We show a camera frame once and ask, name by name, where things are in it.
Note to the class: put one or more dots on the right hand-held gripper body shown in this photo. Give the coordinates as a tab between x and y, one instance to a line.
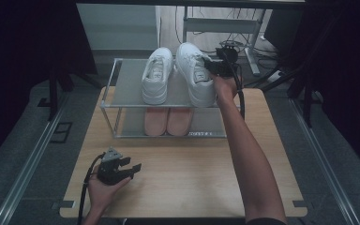
226	67

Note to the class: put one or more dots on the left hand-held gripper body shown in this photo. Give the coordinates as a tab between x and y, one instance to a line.
109	173

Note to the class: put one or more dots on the white sneaker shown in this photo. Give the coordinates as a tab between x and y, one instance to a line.
156	81
197	90

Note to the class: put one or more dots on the pink slipper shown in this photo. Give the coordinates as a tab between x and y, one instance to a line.
179	122
155	122

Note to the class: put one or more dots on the metal shoe rack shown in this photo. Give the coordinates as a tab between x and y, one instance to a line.
125	84

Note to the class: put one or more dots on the person's right hand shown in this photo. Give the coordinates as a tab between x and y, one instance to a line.
226	89

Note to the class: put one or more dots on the person's left hand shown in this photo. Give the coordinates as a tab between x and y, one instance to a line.
103	195

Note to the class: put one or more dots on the white power strip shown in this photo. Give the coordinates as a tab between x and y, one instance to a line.
275	76

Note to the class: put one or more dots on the dark box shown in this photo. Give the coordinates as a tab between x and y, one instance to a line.
282	31

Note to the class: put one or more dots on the black stand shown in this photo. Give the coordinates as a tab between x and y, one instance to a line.
53	93
307	106

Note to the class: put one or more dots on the grey cabinet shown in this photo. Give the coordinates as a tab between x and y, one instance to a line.
118	28

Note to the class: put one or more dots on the dark curtain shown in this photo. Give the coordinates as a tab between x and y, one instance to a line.
350	78
18	62

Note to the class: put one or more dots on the white desk frame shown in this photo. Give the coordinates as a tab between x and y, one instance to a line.
225	25

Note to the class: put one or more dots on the black floor bracket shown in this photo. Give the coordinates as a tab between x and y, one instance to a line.
61	132

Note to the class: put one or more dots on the aluminium floor rail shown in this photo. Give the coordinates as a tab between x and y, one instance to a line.
28	170
325	165

